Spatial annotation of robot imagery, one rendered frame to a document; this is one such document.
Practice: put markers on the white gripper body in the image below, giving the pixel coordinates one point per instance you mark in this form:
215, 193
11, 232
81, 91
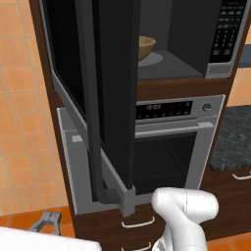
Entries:
39, 241

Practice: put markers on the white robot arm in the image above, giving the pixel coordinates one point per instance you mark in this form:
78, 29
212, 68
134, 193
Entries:
188, 215

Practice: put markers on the silver oven door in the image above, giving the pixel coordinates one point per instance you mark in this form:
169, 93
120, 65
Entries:
163, 160

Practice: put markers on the black microwave door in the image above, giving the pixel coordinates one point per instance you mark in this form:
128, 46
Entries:
119, 98

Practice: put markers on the grey microwave turntable plate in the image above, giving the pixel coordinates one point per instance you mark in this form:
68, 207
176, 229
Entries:
153, 60

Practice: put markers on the tan wooden bowl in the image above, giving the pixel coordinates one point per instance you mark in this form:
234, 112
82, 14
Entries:
145, 47

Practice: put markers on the black and silver microwave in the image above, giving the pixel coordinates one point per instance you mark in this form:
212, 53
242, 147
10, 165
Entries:
189, 32

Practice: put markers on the dark wood drawer front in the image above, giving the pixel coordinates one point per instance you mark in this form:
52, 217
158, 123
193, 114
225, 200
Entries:
111, 245
98, 225

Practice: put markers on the silver built-in oven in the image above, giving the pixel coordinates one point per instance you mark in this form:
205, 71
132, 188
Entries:
176, 130

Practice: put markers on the dark wood base cabinet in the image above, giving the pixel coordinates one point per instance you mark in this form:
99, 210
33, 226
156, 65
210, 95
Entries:
232, 202

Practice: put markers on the dark wood tall cabinet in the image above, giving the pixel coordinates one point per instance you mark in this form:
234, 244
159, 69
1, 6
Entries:
183, 87

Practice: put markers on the silver oven knob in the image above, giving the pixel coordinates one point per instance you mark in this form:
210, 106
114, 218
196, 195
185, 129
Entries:
207, 107

